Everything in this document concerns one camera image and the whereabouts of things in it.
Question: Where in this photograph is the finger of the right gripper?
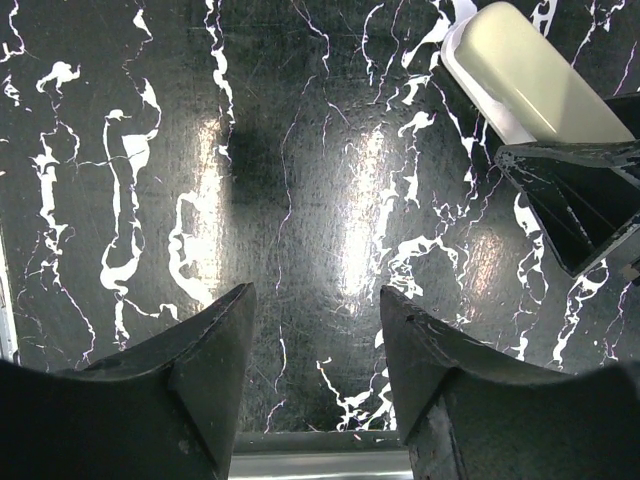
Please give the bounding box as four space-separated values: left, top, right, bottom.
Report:
493 92 640 279

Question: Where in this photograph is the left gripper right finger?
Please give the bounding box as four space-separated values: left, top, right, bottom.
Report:
380 286 639 479

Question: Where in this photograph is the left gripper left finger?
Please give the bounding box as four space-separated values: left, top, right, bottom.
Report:
1 283 257 479

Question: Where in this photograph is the cream white stapler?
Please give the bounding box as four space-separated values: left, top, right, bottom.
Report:
441 1 634 145

